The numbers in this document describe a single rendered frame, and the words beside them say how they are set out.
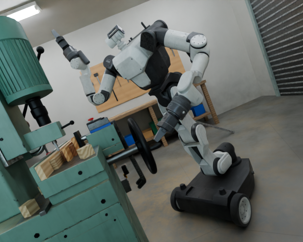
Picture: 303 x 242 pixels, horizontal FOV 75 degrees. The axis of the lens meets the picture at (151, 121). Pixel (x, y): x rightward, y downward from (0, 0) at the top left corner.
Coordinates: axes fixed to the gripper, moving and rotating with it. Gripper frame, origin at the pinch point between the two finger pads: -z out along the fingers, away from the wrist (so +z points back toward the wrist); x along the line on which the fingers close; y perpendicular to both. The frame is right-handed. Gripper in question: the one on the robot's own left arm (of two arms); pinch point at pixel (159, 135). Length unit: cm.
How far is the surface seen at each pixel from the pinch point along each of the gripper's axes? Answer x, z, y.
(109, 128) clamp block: 11.2, -10.4, 18.4
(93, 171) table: -11.7, -24.5, 14.9
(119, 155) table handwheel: 9.5, -17.9, 7.6
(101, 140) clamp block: 11.2, -17.1, 17.8
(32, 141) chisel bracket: 7, -32, 40
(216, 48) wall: 304, 237, -71
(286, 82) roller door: 216, 222, -190
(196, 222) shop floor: 55, -33, -77
